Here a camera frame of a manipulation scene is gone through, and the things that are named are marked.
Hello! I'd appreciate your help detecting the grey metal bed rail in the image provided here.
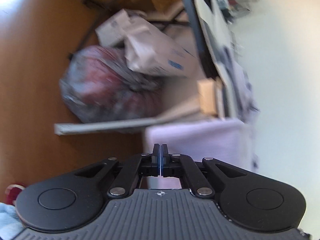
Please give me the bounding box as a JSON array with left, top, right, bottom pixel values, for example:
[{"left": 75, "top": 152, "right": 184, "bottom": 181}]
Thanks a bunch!
[{"left": 53, "top": 104, "right": 218, "bottom": 136}]

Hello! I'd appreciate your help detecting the grey plastic garbage bag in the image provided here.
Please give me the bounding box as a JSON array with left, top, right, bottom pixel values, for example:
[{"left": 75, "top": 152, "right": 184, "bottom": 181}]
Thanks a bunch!
[{"left": 59, "top": 45, "right": 163, "bottom": 123}]

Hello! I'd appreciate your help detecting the lavender ribbed pajama garment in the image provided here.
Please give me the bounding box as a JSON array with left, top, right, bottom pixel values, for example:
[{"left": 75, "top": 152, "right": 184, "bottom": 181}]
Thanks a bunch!
[{"left": 141, "top": 118, "right": 259, "bottom": 190}]

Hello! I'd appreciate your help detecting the cardboard box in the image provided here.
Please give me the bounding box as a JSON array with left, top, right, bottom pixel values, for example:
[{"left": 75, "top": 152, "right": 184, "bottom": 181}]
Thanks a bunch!
[{"left": 197, "top": 79, "right": 217, "bottom": 116}]

